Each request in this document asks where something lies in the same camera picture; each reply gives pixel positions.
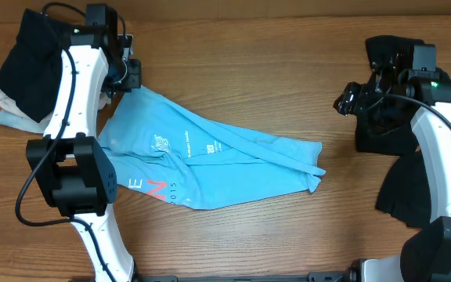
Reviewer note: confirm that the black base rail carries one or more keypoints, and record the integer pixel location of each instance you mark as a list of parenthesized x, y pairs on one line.
[(245, 279)]

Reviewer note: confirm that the beige folded garment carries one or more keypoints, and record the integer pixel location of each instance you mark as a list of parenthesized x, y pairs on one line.
[(9, 105)]

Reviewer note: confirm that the black folded garment on stack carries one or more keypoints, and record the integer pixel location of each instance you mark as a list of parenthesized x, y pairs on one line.
[(32, 71)]

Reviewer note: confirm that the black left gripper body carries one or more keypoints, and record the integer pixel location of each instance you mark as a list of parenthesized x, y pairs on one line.
[(130, 78)]

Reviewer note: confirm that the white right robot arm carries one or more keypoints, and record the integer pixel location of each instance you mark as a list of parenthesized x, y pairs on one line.
[(426, 256)]

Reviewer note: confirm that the light blue printed t-shirt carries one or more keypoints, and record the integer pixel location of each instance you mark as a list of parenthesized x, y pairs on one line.
[(168, 152)]

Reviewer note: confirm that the pale blue folded garment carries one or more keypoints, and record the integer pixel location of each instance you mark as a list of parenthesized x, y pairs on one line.
[(23, 123)]

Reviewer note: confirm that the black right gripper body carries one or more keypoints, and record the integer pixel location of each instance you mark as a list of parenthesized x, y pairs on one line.
[(357, 98)]

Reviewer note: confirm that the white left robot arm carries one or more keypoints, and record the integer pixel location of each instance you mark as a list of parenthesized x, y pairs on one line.
[(71, 169)]

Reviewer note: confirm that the black garment on right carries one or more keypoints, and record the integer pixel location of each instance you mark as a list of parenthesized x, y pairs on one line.
[(404, 194)]

